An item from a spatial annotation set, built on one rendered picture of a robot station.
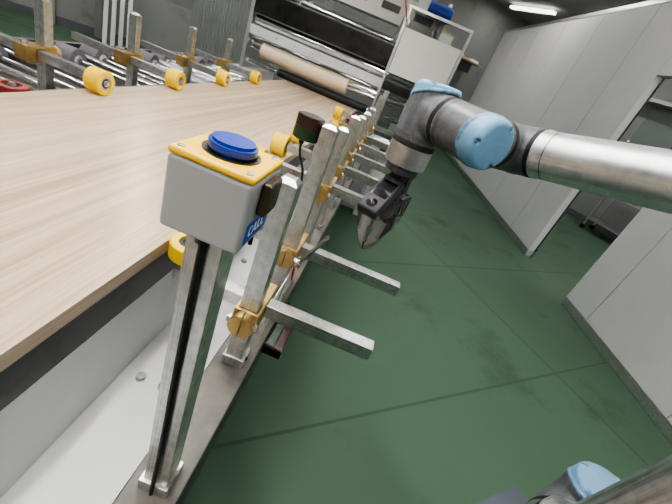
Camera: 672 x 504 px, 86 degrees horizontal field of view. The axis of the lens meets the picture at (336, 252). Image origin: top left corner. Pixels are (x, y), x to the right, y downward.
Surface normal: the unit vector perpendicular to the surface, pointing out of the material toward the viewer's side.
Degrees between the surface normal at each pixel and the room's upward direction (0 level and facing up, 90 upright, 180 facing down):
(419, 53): 90
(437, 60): 90
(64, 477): 0
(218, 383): 0
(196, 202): 90
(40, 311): 0
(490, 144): 90
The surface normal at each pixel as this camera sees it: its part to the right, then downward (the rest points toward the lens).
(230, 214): -0.18, 0.43
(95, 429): 0.34, -0.81
